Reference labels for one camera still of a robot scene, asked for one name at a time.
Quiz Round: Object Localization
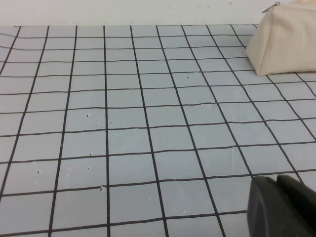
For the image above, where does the blue-grey grid mat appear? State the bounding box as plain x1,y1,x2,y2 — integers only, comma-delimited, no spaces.
0,24,316,237

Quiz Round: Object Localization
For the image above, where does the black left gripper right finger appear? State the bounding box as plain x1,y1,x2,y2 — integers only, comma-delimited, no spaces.
276,174,316,237

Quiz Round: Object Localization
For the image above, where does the cream fabric pencil case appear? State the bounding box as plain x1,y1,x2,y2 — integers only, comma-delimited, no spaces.
245,0,316,77

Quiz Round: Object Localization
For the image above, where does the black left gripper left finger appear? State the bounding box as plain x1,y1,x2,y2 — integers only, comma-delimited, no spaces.
246,176,292,237

